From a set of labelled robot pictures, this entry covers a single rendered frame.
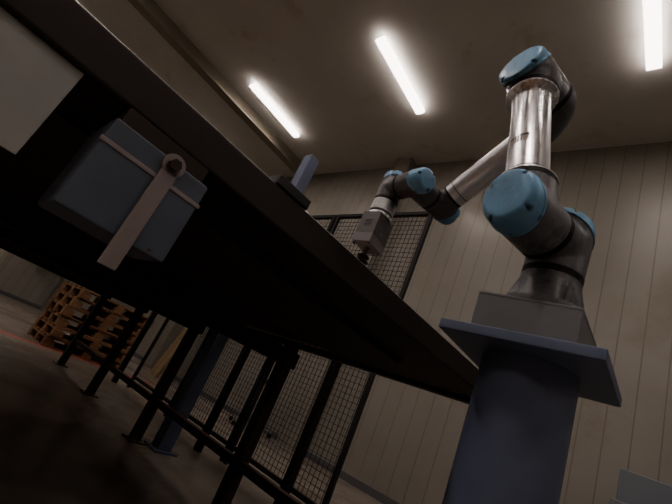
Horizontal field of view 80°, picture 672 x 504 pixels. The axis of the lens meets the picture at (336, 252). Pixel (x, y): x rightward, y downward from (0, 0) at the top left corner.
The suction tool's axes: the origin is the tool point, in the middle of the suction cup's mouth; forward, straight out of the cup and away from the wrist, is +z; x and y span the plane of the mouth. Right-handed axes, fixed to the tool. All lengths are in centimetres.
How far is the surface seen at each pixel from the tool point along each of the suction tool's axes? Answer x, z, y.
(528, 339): 52, 18, 18
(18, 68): 14, 23, 84
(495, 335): 47, 19, 17
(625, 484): 65, 5, -304
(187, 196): 19, 24, 64
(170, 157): 19, 22, 69
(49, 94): 15, 23, 81
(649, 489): 78, 2, -303
